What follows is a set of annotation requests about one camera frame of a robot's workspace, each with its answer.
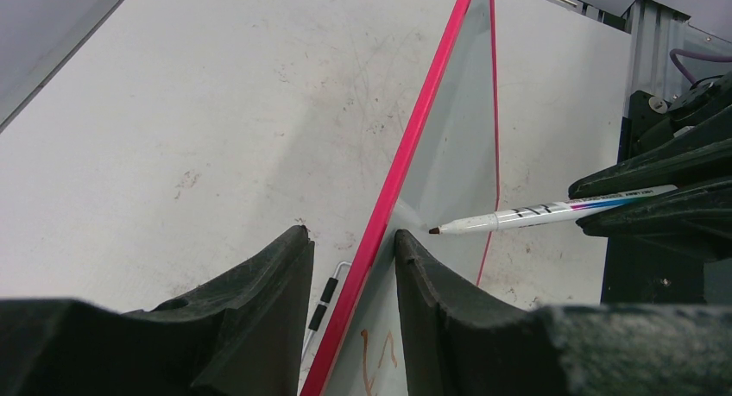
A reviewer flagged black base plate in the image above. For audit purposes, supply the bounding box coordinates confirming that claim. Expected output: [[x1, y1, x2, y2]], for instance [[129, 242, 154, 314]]
[[569, 75, 731, 305]]

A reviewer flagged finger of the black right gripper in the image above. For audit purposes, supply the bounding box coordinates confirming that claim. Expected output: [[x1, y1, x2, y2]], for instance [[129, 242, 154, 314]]
[[568, 107, 731, 199], [577, 179, 731, 262]]

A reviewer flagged white whiteboard marker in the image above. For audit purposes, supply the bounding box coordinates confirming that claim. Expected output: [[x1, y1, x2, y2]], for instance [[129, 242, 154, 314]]
[[428, 185, 677, 235]]

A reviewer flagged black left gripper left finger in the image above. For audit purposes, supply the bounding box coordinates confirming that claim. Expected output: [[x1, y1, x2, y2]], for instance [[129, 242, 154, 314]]
[[1, 225, 314, 395]]

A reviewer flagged whiteboard with pink frame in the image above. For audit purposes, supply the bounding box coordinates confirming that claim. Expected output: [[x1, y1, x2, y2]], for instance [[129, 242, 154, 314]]
[[301, 0, 500, 395]]

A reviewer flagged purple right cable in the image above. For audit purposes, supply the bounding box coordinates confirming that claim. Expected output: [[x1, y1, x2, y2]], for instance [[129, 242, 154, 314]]
[[669, 47, 732, 86]]

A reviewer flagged wire whiteboard stand leg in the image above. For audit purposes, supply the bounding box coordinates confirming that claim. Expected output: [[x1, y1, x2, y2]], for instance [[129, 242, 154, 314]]
[[300, 261, 351, 361]]

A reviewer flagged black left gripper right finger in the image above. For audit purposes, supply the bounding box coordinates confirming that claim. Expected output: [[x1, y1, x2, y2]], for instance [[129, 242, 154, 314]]
[[394, 229, 731, 395]]

